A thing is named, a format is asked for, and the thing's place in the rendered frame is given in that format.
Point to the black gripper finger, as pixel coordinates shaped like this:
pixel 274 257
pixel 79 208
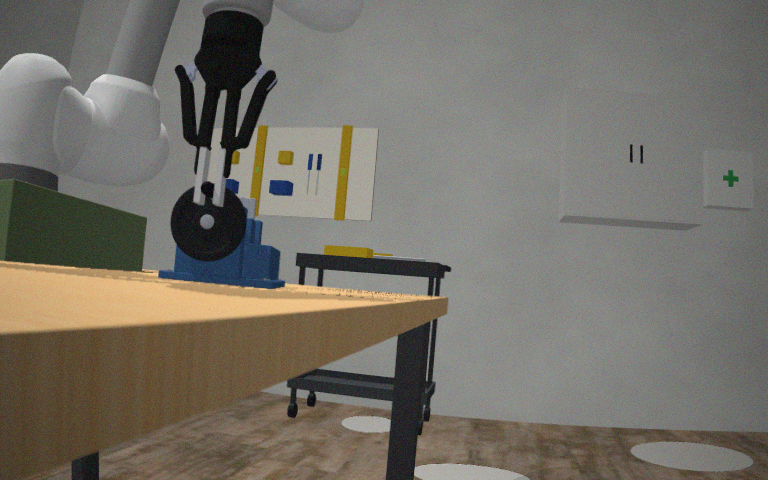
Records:
pixel 186 75
pixel 266 80

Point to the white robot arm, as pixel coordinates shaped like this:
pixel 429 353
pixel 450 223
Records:
pixel 113 137

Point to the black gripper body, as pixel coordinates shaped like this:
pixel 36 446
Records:
pixel 226 35

